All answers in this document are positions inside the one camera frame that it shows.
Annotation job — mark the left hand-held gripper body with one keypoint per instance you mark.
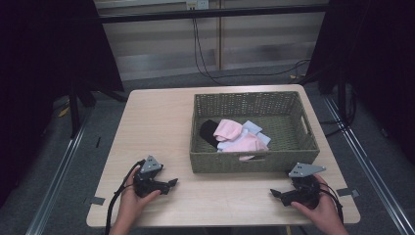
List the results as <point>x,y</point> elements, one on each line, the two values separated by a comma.
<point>147,186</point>

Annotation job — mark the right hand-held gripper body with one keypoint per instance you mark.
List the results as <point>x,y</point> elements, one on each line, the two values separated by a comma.
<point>305,192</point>

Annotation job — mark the person's left hand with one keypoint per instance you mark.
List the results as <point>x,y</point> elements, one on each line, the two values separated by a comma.
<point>129,205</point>

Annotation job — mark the person's right hand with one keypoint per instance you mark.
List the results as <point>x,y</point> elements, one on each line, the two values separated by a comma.
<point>326,212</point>

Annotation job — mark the grey tape piece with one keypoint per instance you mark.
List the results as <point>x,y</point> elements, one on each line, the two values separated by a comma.
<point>96,200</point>
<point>347,192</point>

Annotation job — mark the large pink sock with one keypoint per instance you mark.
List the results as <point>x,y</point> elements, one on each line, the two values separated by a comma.
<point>248,144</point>

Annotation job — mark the black sock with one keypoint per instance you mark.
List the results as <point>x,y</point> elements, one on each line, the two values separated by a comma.
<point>208,132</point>

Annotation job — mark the small pink sock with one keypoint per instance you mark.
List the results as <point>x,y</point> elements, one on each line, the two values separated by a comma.
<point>228,129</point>

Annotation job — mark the green woven basket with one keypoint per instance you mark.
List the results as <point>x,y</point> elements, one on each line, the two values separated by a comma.
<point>228,104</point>

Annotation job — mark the black metal stand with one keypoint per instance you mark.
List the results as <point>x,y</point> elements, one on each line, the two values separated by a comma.
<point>74,111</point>
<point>342,98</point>

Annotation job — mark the yellow floor scrap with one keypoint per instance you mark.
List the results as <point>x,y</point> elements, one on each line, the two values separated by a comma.
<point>64,111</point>

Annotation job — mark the dark curtain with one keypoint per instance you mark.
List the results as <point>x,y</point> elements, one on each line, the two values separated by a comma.
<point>39,65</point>
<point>385,65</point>

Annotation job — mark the silver floor rail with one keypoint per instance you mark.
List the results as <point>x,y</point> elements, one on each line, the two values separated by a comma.
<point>368,166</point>
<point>55,182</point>

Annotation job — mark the black horizontal frame bar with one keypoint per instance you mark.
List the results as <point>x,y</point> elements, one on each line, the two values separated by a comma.
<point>228,13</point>

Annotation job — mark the white wall outlet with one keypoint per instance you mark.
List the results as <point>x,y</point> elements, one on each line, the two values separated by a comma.
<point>197,4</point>

